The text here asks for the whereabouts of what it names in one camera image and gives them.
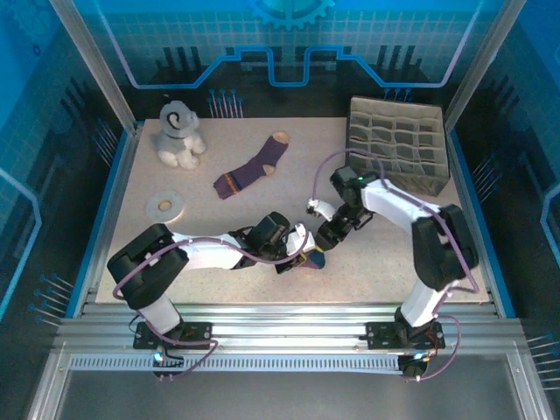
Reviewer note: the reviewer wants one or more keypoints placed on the purple sock with teal toe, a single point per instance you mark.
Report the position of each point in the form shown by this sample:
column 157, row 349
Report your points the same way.
column 316, row 261

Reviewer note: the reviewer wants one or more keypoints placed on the purple sock with tan toe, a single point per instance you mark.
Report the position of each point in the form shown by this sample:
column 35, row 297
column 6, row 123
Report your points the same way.
column 249, row 170

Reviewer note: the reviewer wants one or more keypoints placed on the grey fabric organizer box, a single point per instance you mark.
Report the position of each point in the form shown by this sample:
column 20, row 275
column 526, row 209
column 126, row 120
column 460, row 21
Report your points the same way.
column 420, row 181

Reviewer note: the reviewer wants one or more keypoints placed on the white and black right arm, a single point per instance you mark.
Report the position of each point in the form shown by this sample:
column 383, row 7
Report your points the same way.
column 394, row 205

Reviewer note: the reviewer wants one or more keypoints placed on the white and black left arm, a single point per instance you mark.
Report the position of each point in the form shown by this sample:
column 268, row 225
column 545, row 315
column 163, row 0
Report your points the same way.
column 205, row 256

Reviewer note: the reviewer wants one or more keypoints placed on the white tape roll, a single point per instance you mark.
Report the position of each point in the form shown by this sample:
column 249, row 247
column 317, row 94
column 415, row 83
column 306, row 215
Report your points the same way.
column 176, row 210

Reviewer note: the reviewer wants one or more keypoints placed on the grey and white plush dog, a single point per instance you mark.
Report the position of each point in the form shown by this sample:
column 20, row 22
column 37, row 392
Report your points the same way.
column 175, row 144

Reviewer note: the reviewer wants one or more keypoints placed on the black connector box with LED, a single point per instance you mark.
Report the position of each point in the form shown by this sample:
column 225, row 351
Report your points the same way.
column 163, row 363
column 413, row 367

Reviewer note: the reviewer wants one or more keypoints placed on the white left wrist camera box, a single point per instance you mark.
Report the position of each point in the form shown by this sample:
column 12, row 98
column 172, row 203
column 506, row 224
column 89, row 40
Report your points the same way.
column 302, row 240

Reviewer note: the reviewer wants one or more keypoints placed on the aluminium front rail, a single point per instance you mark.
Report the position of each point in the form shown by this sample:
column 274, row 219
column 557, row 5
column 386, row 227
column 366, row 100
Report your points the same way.
column 284, row 328

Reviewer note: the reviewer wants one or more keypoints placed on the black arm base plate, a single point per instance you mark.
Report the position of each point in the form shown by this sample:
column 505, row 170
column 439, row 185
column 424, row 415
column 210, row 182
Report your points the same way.
column 380, row 334
column 201, row 334

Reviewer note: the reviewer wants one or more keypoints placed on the aluminium frame post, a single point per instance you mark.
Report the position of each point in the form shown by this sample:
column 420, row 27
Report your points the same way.
column 96, row 65
column 477, row 70

